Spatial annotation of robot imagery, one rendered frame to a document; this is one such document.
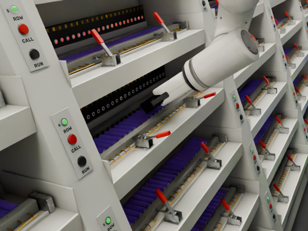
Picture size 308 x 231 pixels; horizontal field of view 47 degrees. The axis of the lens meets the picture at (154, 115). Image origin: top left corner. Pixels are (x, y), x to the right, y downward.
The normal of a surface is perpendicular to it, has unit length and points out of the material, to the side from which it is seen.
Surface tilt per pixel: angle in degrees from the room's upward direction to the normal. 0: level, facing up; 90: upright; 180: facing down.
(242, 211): 15
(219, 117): 90
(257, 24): 90
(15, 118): 105
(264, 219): 90
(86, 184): 90
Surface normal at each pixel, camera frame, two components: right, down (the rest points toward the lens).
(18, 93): -0.51, 0.37
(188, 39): 0.85, 0.07
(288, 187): -0.13, -0.93
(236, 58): -0.34, 0.59
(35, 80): 0.78, -0.17
